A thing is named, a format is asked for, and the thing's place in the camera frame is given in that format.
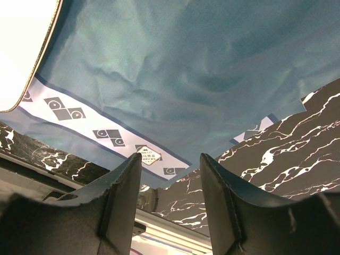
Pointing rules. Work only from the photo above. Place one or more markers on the white rectangular plate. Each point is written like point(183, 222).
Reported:
point(26, 29)

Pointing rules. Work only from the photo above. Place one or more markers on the aluminium front rail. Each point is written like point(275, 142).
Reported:
point(165, 232)

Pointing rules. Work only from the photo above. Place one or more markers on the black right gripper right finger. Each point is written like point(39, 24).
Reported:
point(244, 219)

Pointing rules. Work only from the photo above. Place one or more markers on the blue patterned cloth placemat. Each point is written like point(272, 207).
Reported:
point(174, 79)

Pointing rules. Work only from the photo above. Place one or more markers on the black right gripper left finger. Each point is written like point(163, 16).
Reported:
point(95, 219)

